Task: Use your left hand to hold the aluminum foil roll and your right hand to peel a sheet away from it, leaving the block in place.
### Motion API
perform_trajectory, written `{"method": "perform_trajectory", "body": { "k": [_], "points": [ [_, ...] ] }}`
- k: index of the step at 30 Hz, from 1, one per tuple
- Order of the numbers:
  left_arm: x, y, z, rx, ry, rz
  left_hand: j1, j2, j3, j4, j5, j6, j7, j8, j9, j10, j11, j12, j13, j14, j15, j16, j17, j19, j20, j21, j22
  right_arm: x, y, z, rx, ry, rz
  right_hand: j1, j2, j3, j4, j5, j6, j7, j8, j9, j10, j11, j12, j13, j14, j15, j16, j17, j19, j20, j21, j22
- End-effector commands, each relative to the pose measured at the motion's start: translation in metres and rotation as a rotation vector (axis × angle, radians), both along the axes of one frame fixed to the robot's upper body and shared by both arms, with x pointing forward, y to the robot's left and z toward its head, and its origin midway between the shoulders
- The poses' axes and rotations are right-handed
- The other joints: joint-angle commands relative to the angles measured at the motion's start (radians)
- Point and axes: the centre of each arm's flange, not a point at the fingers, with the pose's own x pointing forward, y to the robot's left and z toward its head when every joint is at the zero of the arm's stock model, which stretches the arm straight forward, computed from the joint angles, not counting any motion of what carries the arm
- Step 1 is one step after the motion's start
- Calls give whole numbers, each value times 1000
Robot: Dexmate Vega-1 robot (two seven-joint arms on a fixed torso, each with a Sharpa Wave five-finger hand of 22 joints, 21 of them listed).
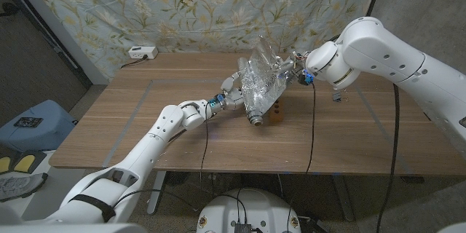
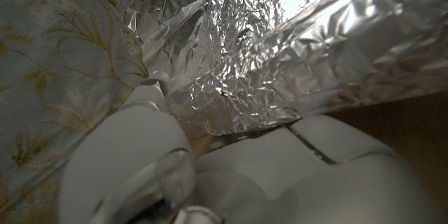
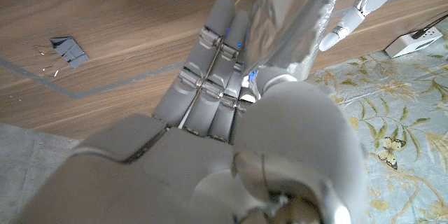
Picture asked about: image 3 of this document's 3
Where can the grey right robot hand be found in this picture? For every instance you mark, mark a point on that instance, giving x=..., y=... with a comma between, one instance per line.
x=175, y=175

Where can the aluminum foil roll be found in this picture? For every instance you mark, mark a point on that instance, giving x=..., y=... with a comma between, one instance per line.
x=290, y=21

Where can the white power strip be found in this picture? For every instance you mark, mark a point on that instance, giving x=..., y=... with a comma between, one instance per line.
x=409, y=43

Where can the floral printed backdrop cloth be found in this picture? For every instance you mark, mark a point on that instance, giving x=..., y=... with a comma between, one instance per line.
x=402, y=112

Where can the grey binder clip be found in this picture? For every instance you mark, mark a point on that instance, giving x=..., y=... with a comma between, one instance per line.
x=70, y=52

